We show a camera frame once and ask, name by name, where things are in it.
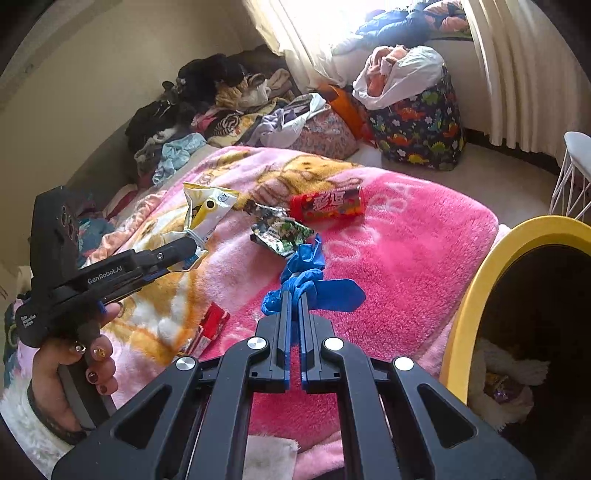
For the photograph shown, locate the blue disposable glove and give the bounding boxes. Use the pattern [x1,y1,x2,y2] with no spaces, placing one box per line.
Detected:
[262,234,367,315]

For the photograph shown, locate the yellow rimmed black trash bin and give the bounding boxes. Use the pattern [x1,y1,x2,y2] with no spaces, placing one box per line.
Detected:
[440,215,590,431]

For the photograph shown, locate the person left hand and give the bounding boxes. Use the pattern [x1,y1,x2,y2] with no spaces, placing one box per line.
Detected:
[29,301,122,434]

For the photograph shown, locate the small red packet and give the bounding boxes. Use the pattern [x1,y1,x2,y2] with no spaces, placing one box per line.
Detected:
[179,303,230,358]

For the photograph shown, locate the yellow white snack bag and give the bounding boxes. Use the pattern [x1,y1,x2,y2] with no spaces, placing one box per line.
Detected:
[163,182,239,272]

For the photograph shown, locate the green patterned snack wrapper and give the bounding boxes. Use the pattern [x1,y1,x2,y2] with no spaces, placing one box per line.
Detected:
[249,204,315,258]

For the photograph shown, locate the pink cartoon fleece blanket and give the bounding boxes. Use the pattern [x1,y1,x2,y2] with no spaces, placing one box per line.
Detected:
[13,146,500,480]

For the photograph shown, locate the pile of clothes on bed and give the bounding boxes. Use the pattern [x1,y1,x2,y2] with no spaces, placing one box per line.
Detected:
[124,46,300,184]

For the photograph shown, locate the red snack wrapper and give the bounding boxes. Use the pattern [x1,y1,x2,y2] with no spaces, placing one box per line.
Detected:
[288,186,366,223]

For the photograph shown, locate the floral fabric bag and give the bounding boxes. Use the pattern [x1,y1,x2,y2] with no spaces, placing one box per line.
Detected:
[290,110,358,160]

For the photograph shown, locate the orange bag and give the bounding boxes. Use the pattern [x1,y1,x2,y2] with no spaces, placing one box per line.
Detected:
[317,84,374,144]

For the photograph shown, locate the dinosaur print laundry basket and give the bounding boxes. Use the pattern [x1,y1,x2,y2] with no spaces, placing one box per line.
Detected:
[368,69,466,171]

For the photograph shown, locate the white plastic bag with clothes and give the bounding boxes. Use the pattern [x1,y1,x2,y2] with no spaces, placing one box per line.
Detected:
[353,45,445,110]

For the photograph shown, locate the clothes on window sill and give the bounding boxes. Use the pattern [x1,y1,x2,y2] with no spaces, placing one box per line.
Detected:
[331,1,472,56]

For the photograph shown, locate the cream window curtain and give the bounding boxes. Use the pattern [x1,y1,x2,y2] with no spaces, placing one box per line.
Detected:
[245,1,590,158]

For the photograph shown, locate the white wire stool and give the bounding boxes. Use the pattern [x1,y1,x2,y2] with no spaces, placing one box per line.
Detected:
[549,131,591,222]

